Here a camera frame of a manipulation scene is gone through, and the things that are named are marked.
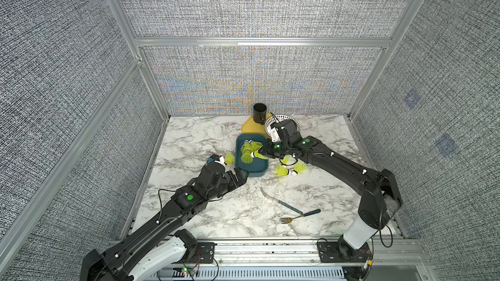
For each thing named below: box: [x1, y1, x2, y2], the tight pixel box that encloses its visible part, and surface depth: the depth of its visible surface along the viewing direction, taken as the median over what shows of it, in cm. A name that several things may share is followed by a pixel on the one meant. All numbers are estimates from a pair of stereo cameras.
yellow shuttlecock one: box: [240, 139, 258, 164], surface depth 102 cm
